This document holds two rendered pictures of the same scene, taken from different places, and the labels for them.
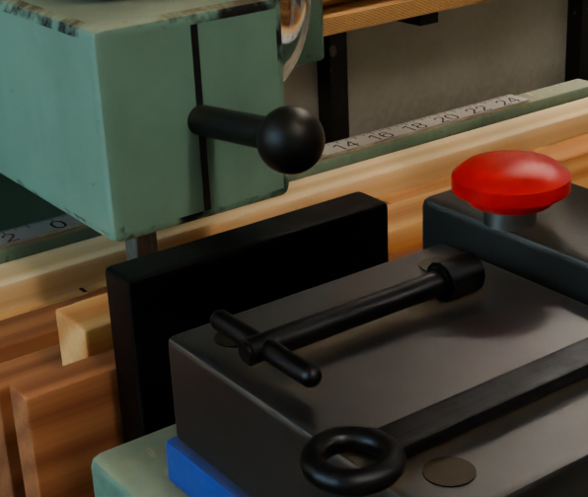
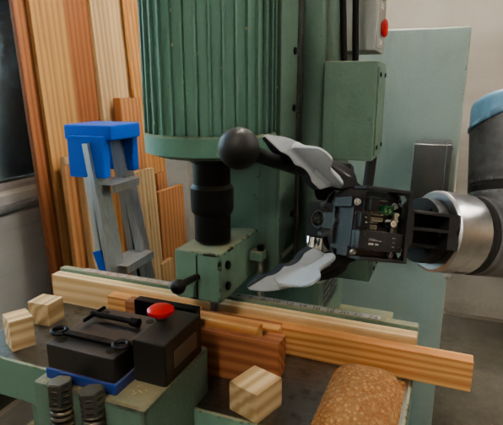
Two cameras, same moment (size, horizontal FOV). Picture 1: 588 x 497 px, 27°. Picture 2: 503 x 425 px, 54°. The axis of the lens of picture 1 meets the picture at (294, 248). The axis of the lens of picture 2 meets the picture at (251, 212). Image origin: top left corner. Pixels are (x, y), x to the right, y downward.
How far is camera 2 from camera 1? 0.56 m
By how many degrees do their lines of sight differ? 54
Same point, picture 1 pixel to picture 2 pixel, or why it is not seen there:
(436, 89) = not seen: outside the picture
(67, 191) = not seen: hidden behind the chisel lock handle
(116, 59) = (178, 256)
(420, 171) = (311, 322)
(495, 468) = (64, 343)
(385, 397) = (87, 330)
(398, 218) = (229, 321)
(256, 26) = (212, 260)
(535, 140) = (364, 332)
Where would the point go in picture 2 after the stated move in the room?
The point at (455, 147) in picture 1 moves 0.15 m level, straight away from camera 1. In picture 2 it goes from (330, 320) to (414, 301)
